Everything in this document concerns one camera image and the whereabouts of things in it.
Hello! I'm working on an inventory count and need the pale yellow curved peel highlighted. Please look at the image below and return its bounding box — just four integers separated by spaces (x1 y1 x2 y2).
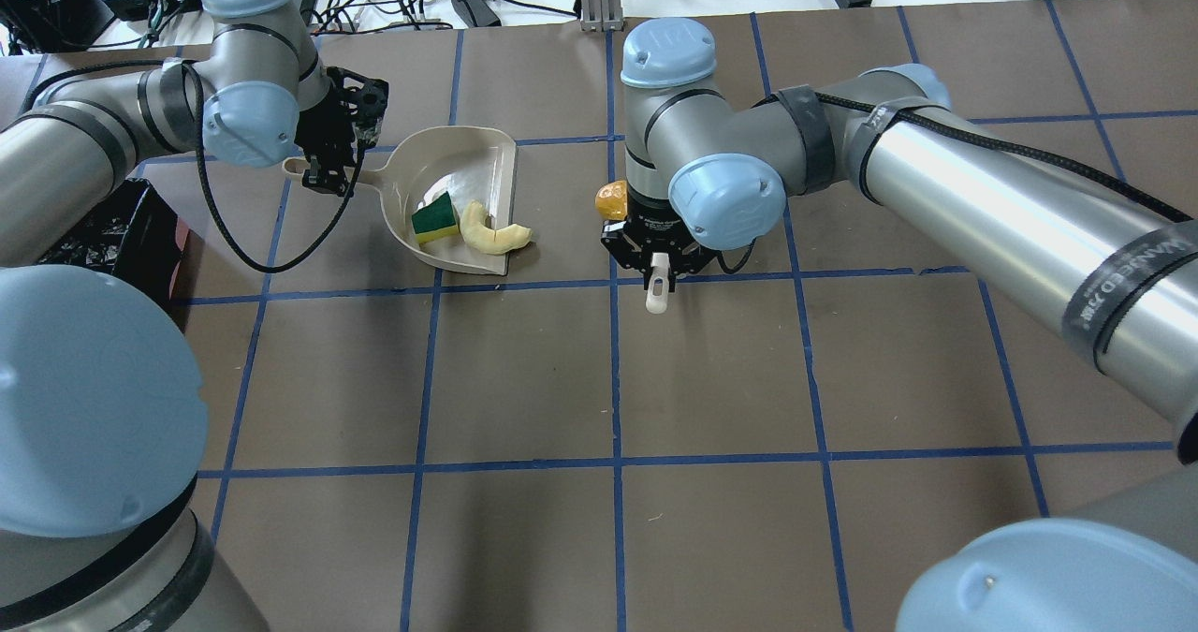
459 200 533 256

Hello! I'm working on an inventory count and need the black braided cable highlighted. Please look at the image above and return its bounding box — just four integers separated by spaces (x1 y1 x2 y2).
19 59 368 274
813 93 1193 225

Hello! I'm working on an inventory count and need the black braided left cable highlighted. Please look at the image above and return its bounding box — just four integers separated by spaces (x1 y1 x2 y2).
19 59 368 274

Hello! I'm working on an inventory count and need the orange yellow potato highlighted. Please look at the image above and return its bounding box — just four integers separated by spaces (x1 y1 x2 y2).
594 180 629 221

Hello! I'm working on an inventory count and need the beige hand brush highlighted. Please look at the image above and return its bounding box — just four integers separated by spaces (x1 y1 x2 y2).
645 253 671 315

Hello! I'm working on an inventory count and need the black trash bag bin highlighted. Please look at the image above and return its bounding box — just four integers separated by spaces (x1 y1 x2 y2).
37 177 180 308

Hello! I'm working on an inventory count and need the pink bin tray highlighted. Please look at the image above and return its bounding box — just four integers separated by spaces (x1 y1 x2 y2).
167 219 190 302

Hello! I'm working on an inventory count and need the beige plastic dustpan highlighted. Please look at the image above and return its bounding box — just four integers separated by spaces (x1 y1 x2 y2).
283 124 519 277

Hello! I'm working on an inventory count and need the yellow green sponge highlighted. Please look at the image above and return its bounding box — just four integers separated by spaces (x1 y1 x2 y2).
411 192 460 245

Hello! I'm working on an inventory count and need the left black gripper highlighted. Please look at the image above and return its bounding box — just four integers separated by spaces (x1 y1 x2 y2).
296 67 391 198

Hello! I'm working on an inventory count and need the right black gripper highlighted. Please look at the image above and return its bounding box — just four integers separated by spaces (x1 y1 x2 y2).
603 194 716 288

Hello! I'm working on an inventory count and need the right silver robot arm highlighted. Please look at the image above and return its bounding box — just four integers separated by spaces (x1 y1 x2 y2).
603 18 1197 631

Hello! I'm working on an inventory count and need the black braided right cable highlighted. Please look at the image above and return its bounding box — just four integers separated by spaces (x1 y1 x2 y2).
813 93 1193 225

